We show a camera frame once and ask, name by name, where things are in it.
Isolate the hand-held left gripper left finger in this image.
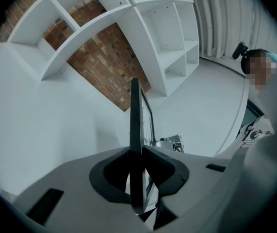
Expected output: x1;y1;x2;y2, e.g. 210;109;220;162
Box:
11;146;139;230

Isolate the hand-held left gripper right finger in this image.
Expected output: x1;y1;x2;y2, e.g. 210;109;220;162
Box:
142;144;231;231

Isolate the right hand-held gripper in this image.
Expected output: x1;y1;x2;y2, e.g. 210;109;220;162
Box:
153;134;186;153

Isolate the black framed deer picture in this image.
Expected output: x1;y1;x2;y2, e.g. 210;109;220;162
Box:
129;77;157;216

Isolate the white shelving unit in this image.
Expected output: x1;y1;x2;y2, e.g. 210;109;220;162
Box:
6;0;201;99

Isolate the person's white printed shirt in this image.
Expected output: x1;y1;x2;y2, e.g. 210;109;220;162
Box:
235;115;275;153

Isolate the black framed glass door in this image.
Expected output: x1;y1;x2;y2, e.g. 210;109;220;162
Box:
239;99;265;136

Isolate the person's face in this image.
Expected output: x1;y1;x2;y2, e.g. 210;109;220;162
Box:
241;48;277;92

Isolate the white ceiling pipe run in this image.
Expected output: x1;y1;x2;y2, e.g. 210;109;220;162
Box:
191;0;253;58

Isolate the black head-mounted camera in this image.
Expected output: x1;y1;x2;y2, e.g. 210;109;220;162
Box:
232;41;248;59

